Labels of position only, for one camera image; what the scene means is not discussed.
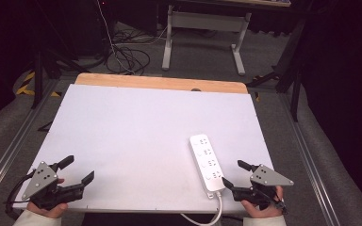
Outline white power strip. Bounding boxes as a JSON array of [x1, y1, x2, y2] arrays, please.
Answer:
[[189, 133, 227, 200]]

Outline wooden desk top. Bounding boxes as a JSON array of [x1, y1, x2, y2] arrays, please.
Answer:
[[222, 0, 292, 8]]

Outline black floor cables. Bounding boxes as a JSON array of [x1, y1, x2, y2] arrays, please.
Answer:
[[105, 27, 152, 76]]

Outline black metal stand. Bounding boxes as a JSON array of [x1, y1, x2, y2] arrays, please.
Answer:
[[246, 15, 307, 122]]

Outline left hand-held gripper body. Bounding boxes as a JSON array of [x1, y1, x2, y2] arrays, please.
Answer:
[[21, 161, 86, 211]]

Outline black tripod stand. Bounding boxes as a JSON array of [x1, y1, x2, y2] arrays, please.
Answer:
[[27, 0, 91, 111]]

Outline white power strip cable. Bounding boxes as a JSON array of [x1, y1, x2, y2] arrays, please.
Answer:
[[180, 191, 224, 226]]

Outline thin white floor cable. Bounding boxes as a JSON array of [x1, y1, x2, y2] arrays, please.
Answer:
[[95, 0, 137, 75]]

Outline white board sheet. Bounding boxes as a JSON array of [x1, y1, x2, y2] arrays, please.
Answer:
[[12, 83, 275, 215]]

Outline yellow black floor tape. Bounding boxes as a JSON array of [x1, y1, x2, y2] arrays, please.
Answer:
[[14, 71, 62, 98]]

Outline person's left hand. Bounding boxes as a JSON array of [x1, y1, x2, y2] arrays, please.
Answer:
[[25, 178, 69, 219]]

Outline white metal desk frame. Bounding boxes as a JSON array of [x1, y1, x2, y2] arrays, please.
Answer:
[[161, 4, 253, 77]]

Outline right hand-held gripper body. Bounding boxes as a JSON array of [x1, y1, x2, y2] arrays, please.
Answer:
[[231, 163, 295, 212]]

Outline person's right hand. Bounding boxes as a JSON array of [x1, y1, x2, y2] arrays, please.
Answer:
[[240, 186, 286, 218]]

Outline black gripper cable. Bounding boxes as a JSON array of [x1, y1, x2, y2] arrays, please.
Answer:
[[5, 169, 38, 221]]

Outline aluminium rail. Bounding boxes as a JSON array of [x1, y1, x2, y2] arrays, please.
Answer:
[[277, 92, 340, 226], [0, 78, 60, 205]]

